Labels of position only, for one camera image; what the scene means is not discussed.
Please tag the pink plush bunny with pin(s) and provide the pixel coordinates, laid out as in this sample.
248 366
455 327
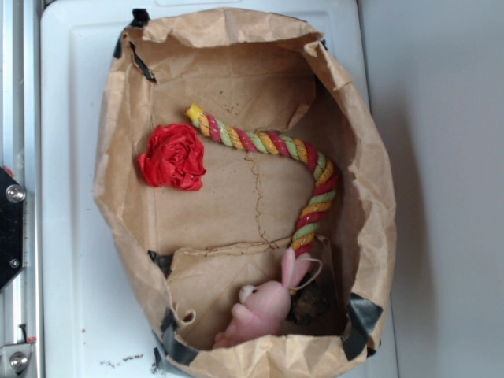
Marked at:
262 309

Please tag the brown paper bag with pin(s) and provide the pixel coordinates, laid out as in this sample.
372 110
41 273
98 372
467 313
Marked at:
292 156

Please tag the red crumpled paper flower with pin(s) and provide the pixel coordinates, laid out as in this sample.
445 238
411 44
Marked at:
174 158

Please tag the aluminium frame rail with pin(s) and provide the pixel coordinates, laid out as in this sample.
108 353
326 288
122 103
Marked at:
22 342

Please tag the dark brown lump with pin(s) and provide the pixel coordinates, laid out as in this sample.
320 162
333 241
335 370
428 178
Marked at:
307 304

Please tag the black mounting bracket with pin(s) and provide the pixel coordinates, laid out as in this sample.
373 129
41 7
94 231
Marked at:
11 228

